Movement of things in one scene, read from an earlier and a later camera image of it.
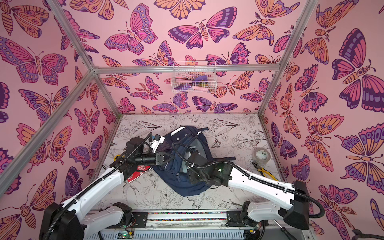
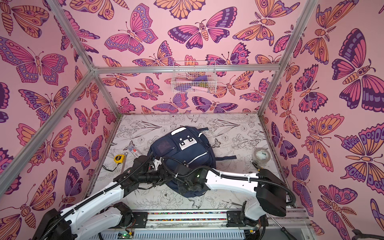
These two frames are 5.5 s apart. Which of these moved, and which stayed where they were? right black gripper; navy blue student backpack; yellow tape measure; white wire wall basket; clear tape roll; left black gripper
Moved: left black gripper; right black gripper
Stayed: white wire wall basket; clear tape roll; yellow tape measure; navy blue student backpack
